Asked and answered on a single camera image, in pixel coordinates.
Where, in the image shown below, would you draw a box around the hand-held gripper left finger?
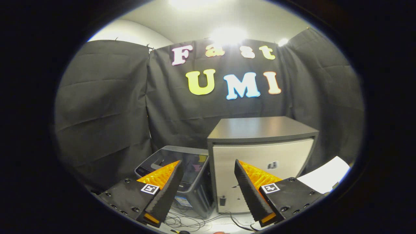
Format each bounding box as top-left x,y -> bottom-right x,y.
99,160 -> 185,228

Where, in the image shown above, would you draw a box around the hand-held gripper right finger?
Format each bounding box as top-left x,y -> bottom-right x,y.
234,159 -> 325,227

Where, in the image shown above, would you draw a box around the grey top-load washing machine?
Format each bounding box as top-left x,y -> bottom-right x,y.
134,145 -> 215,219

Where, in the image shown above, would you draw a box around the grey cabinet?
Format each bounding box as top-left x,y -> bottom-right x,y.
207,116 -> 319,214

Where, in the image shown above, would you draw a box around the black backdrop cloth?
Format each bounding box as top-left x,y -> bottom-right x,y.
54,28 -> 365,192

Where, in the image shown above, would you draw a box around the tangled black cables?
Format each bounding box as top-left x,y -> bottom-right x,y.
164,208 -> 257,233

